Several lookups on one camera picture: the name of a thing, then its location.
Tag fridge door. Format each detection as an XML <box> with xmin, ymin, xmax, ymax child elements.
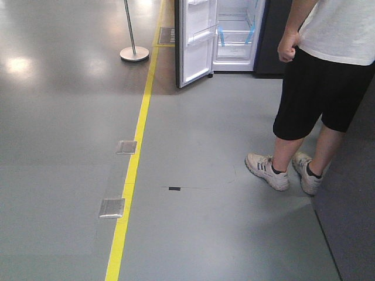
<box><xmin>175</xmin><ymin>0</ymin><xmax>218</xmax><ymax>88</ymax></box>

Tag dark fridge body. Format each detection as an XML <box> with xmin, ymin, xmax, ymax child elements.
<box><xmin>213</xmin><ymin>0</ymin><xmax>292</xmax><ymax>77</ymax></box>

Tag upper metal floor plate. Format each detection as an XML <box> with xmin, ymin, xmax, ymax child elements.
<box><xmin>115</xmin><ymin>140</ymin><xmax>137</xmax><ymax>155</ymax></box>

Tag metal floor plate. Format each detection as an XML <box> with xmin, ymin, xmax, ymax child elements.
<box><xmin>115</xmin><ymin>140</ymin><xmax>137</xmax><ymax>155</ymax></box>
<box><xmin>98</xmin><ymin>198</ymin><xmax>125</xmax><ymax>219</ymax></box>

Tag lower metal floor plate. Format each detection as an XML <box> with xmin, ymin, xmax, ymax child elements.
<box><xmin>98</xmin><ymin>198</ymin><xmax>125</xmax><ymax>219</ymax></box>

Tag metal stanchion pole with base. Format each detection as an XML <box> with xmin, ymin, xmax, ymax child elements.
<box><xmin>120</xmin><ymin>0</ymin><xmax>149</xmax><ymax>62</ymax></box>

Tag middle clear door bin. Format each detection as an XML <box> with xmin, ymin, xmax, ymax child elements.
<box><xmin>186</xmin><ymin>25</ymin><xmax>217</xmax><ymax>46</ymax></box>

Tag dark floor sign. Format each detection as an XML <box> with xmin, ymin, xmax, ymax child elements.
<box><xmin>158</xmin><ymin>27</ymin><xmax>175</xmax><ymax>44</ymax></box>

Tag person white shirt black shorts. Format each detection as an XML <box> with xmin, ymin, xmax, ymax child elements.
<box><xmin>245</xmin><ymin>1</ymin><xmax>374</xmax><ymax>196</ymax></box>

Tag grey kitchen counter island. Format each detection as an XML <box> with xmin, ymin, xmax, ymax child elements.
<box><xmin>313</xmin><ymin>84</ymin><xmax>374</xmax><ymax>280</ymax></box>

